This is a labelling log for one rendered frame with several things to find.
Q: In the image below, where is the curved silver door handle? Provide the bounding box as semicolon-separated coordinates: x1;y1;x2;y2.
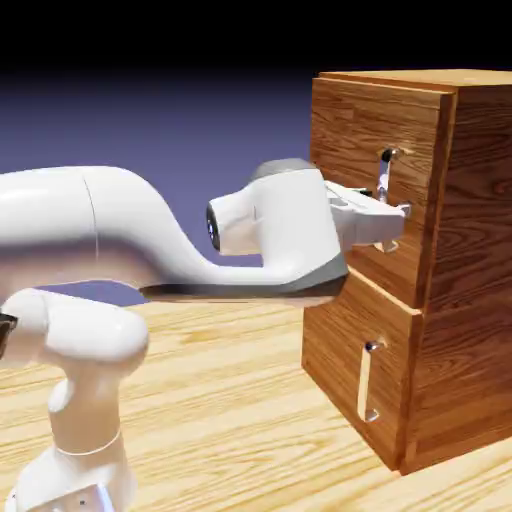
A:
373;146;402;256
356;339;386;424

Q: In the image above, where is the light wooden cabinet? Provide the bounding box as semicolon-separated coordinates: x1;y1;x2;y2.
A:
300;69;512;477

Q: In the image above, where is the wooden cabinet door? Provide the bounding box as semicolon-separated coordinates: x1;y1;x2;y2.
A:
300;271;424;472
309;76;458;310

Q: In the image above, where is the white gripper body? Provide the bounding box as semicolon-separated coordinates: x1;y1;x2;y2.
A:
332;196;408;253

